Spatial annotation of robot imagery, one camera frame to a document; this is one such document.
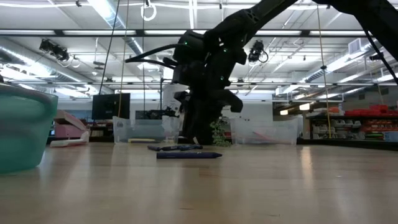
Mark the black monitor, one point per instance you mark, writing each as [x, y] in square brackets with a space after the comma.
[110, 106]

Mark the shelving with red bins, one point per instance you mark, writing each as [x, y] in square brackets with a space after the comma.
[373, 112]

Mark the white pillar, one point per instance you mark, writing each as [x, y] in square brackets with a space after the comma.
[169, 99]

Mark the clear plastic bin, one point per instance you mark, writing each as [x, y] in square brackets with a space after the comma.
[264, 127]
[143, 130]

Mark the teal plastic bin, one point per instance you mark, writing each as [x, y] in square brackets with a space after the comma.
[25, 133]

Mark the potted succulent plant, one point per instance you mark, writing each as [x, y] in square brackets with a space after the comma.
[219, 137]

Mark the yellow crayon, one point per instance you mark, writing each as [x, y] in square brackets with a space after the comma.
[141, 140]

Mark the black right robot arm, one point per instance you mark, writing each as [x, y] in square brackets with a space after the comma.
[280, 9]

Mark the pink stapler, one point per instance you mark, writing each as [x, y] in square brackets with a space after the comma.
[66, 129]

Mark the black ceiling camera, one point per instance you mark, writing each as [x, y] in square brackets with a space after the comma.
[53, 49]
[256, 51]
[374, 57]

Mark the blue crayon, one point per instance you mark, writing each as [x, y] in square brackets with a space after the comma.
[154, 148]
[189, 155]

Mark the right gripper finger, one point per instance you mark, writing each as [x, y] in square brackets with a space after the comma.
[206, 124]
[189, 124]

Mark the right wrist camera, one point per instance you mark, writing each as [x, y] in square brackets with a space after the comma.
[183, 74]

